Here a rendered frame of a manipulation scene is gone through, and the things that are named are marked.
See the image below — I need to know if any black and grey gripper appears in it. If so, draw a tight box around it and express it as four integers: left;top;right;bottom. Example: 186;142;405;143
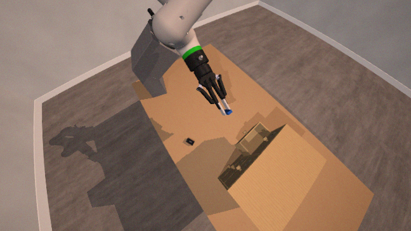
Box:
194;63;231;116

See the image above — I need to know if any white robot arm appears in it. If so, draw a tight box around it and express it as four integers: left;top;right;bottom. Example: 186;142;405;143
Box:
148;0;212;72

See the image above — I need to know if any small tan wooden chest of drawers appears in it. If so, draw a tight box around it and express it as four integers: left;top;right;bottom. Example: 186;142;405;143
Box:
218;124;327;231

